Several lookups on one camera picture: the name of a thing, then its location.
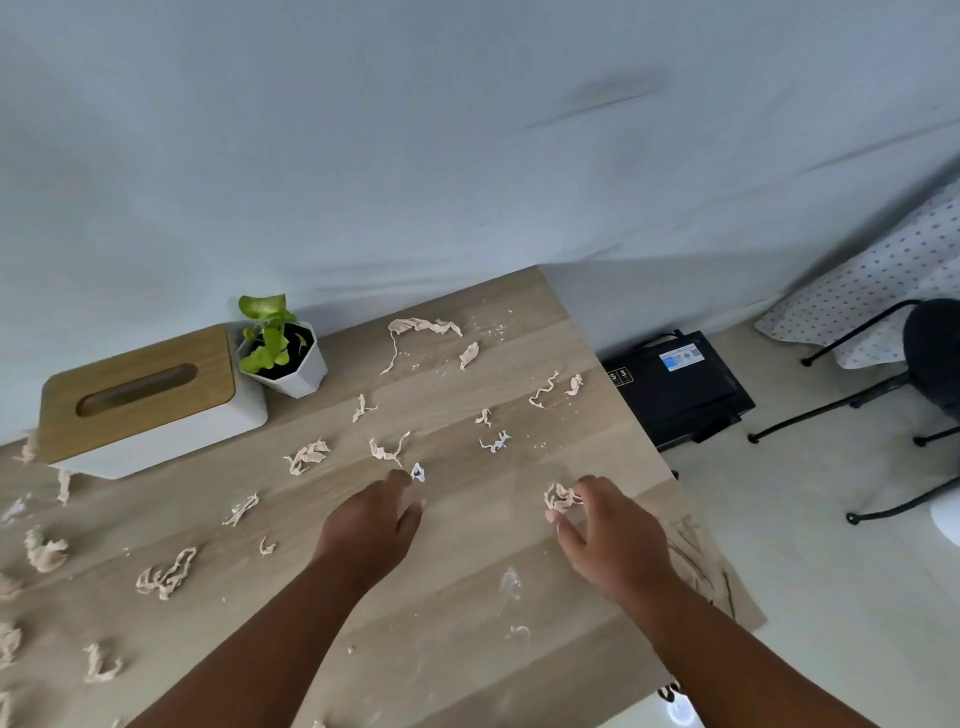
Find person's left hand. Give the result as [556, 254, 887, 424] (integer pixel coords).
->
[318, 470, 426, 594]

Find person's right hand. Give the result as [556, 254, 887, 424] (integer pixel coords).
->
[545, 474, 681, 608]

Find person's left forearm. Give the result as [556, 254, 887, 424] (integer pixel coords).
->
[129, 558, 363, 728]

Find person's right forearm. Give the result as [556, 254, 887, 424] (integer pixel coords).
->
[624, 577, 880, 728]

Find brown paper bag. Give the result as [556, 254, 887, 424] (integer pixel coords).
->
[660, 516, 768, 633]

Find black printer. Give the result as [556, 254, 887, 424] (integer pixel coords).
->
[600, 329, 757, 453]

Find green plant in white pot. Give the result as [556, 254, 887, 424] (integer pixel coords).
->
[236, 294, 330, 399]

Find scattered beige paper scraps group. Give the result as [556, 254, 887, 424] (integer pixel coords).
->
[0, 315, 586, 728]

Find white tissue box wooden lid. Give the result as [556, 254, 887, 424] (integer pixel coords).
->
[36, 324, 270, 481]

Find white round object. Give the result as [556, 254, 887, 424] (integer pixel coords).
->
[930, 495, 960, 549]

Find white polka dot cloth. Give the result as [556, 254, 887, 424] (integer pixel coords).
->
[753, 178, 960, 371]

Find black metal chair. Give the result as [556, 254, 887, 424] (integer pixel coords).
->
[748, 297, 960, 527]

